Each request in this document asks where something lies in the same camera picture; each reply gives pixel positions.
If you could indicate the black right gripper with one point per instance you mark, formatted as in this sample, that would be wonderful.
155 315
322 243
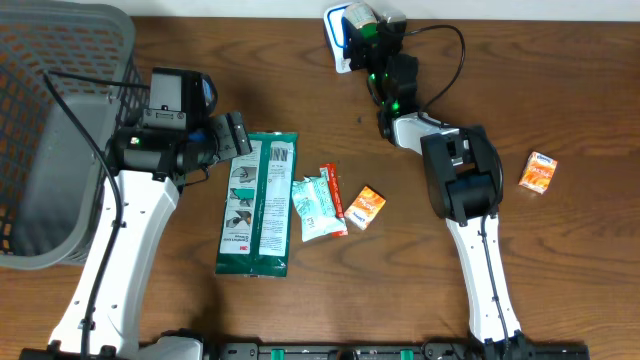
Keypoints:
362 46

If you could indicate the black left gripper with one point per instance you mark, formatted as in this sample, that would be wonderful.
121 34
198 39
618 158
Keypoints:
231 134

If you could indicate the white teal wipes packet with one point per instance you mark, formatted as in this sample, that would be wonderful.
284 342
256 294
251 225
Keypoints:
314 204

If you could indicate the green white 3M package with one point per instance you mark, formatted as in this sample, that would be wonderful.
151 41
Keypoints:
255 232

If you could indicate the red snack stick packet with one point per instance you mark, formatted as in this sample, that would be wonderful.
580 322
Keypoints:
328 171

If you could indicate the orange small box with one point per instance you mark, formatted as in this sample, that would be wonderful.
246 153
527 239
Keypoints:
538 172
365 208

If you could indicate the green lid cream jar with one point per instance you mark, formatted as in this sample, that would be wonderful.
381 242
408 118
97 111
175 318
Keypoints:
359 21

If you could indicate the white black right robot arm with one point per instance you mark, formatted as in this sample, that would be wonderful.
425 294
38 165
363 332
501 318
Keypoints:
464 175

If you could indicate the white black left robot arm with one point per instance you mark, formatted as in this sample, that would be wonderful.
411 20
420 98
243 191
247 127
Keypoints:
145 166

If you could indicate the white cube barcode scanner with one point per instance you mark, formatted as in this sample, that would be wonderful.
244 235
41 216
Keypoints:
336 31

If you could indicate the grey plastic mesh basket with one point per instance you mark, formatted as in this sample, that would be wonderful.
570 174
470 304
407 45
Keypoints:
51 182

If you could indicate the black mounting rail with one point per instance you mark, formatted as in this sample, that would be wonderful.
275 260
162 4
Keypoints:
429 351

